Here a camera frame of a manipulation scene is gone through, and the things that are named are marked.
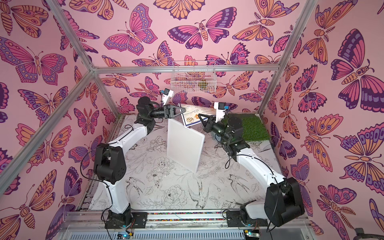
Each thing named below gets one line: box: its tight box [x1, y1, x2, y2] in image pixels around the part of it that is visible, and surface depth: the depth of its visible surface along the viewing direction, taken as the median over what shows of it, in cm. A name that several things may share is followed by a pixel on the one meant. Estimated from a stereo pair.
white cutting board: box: [167, 118, 205, 173], surface depth 82 cm
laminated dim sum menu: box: [179, 103, 216, 128], surface depth 74 cm
